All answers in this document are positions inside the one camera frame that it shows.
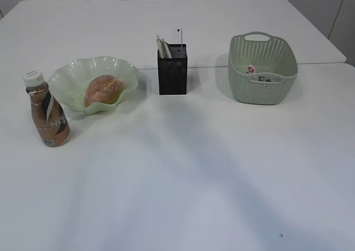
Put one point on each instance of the grey grip pen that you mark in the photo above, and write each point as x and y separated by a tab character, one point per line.
167	49
163	48

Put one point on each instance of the beige retractable pen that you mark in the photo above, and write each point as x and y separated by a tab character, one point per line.
160	47

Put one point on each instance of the sugared bread bun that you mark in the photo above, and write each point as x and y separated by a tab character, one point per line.
104	89

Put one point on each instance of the clear plastic ruler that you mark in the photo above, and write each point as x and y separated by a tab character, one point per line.
176	36

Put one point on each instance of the pink paper ball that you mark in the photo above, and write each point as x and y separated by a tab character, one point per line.
251	69

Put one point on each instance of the grey paper ball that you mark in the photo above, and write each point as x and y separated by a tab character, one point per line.
263	79

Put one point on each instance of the brown coffee drink bottle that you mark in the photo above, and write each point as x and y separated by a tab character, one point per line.
47	113

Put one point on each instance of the black mesh pen holder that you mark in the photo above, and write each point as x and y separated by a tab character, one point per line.
172	72

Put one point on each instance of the green plastic woven basket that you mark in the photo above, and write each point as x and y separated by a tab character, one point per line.
272	56

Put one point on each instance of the green wavy glass plate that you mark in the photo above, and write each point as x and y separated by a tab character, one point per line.
69	83

